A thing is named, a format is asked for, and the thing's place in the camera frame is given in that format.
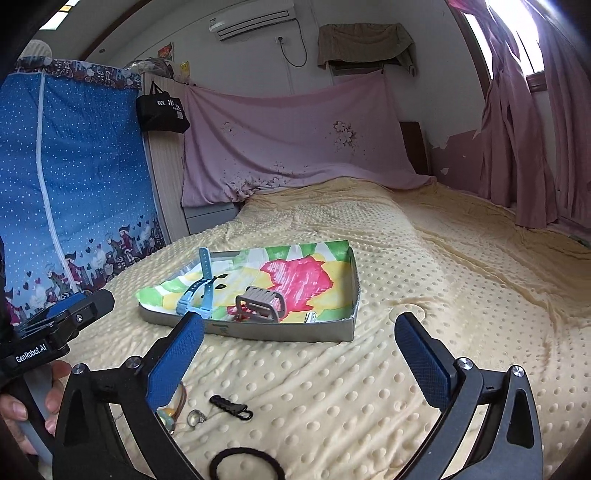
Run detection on person's left hand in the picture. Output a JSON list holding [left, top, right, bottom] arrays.
[[0, 360, 72, 457]]

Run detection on black hair tie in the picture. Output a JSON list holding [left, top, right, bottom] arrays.
[[209, 447, 282, 480]]

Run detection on pink embroidered sheet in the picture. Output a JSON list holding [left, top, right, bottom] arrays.
[[180, 74, 435, 208]]

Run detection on grey link watch band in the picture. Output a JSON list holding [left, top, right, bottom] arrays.
[[235, 286, 286, 324]]

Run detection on light blue watch strap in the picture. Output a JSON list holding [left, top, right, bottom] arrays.
[[175, 248, 219, 319]]

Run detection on black tote bag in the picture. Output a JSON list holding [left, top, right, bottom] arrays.
[[135, 82, 191, 134]]

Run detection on black power cord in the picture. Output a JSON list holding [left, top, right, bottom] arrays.
[[276, 25, 309, 68]]

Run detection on grey bed frame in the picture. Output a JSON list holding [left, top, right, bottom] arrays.
[[182, 203, 241, 236]]

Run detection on colourful crayon drawing paper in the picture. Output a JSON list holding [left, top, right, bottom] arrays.
[[135, 241, 356, 326]]

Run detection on yellow dotted blanket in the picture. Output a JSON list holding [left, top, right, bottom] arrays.
[[60, 178, 591, 480]]

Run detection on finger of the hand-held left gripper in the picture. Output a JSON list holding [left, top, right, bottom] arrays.
[[16, 295, 88, 330], [48, 290, 115, 344]]

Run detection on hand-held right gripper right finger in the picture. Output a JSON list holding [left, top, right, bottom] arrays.
[[394, 311, 544, 480]]

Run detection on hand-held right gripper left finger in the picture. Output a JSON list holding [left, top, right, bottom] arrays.
[[52, 311, 205, 480]]

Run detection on light wooden cabinet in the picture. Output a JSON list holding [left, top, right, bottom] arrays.
[[141, 74, 190, 243]]

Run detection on dark wooden headboard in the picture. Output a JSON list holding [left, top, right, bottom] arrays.
[[399, 121, 432, 176]]

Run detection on white air conditioner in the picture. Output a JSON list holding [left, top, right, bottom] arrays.
[[203, 0, 296, 42]]

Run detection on ceiling light panel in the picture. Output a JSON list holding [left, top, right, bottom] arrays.
[[39, 0, 81, 31]]

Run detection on pile of bags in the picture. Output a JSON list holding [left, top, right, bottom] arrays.
[[127, 58, 178, 79]]

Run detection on colourful shallow cardboard tray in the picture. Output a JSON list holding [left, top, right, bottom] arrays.
[[135, 240, 361, 343]]

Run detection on black plastic clip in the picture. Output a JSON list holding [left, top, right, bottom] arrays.
[[209, 394, 254, 421]]

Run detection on brown cloth cover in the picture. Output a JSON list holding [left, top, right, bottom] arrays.
[[318, 23, 419, 77]]

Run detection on blue fabric wardrobe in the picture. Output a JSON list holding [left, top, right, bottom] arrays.
[[0, 58, 168, 326]]

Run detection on pink curtain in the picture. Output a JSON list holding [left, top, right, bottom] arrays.
[[445, 0, 591, 229]]

